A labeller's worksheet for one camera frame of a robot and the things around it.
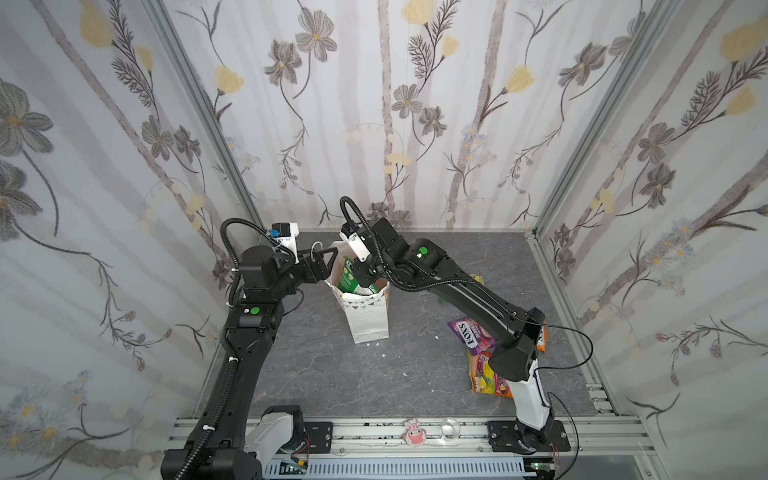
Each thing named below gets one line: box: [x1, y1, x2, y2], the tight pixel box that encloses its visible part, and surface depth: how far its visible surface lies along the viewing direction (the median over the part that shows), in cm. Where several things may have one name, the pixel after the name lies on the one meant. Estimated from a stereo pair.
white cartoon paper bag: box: [324, 242, 390, 344], surface depth 76 cm
